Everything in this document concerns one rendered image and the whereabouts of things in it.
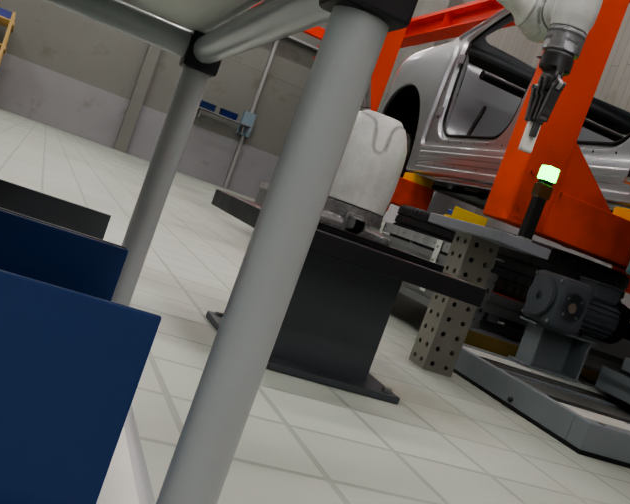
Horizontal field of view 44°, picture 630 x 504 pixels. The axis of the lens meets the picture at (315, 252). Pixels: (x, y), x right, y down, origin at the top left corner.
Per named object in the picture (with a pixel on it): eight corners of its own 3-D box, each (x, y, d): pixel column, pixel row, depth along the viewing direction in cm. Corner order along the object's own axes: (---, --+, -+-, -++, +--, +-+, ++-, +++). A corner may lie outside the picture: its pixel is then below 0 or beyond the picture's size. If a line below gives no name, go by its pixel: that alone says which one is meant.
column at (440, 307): (450, 377, 235) (500, 245, 233) (422, 368, 231) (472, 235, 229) (435, 367, 244) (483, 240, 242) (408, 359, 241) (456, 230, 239)
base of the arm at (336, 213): (316, 220, 163) (325, 194, 163) (298, 213, 185) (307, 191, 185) (395, 248, 167) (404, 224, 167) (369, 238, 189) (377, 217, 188)
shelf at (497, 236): (548, 260, 215) (551, 250, 215) (497, 241, 210) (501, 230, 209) (471, 237, 256) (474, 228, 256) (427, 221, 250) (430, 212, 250)
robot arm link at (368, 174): (323, 194, 168) (358, 97, 167) (312, 192, 186) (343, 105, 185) (392, 219, 171) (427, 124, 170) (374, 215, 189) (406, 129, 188)
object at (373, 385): (216, 363, 147) (270, 212, 146) (175, 302, 194) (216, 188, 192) (437, 423, 165) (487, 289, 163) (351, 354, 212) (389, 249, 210)
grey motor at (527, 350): (627, 401, 268) (664, 305, 266) (528, 370, 254) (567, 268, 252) (593, 384, 285) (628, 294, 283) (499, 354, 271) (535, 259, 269)
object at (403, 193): (426, 215, 470) (446, 161, 468) (349, 186, 452) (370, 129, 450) (414, 212, 486) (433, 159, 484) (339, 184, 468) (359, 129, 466)
